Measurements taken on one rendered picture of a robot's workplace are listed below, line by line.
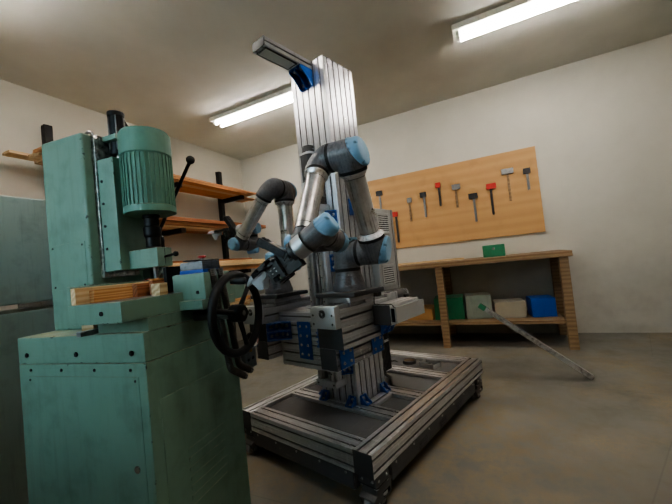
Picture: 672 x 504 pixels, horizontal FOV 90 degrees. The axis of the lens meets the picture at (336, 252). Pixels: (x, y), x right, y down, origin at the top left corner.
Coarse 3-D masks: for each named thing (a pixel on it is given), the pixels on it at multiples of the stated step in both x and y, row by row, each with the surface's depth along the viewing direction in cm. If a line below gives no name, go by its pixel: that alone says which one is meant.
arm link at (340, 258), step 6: (354, 240) 148; (348, 246) 146; (354, 246) 144; (336, 252) 148; (342, 252) 146; (348, 252) 145; (354, 252) 144; (336, 258) 148; (342, 258) 146; (348, 258) 145; (354, 258) 144; (336, 264) 148; (342, 264) 146; (348, 264) 146; (354, 264) 146
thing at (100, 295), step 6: (108, 288) 106; (114, 288) 108; (120, 288) 110; (126, 288) 112; (90, 294) 102; (96, 294) 102; (102, 294) 104; (108, 294) 106; (114, 294) 108; (120, 294) 110; (126, 294) 112; (132, 294) 114; (90, 300) 102; (96, 300) 102; (102, 300) 104; (108, 300) 106
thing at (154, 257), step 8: (152, 248) 121; (160, 248) 122; (168, 248) 126; (136, 256) 124; (144, 256) 122; (152, 256) 121; (160, 256) 122; (136, 264) 124; (144, 264) 122; (152, 264) 121; (160, 264) 121; (168, 264) 125
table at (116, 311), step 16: (240, 288) 146; (96, 304) 96; (112, 304) 94; (128, 304) 95; (144, 304) 100; (160, 304) 106; (176, 304) 112; (192, 304) 111; (80, 320) 98; (96, 320) 96; (112, 320) 94; (128, 320) 95
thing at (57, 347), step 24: (48, 336) 112; (72, 336) 108; (96, 336) 104; (120, 336) 101; (144, 336) 99; (168, 336) 107; (192, 336) 117; (24, 360) 115; (48, 360) 111; (72, 360) 108; (96, 360) 104; (120, 360) 101; (144, 360) 98
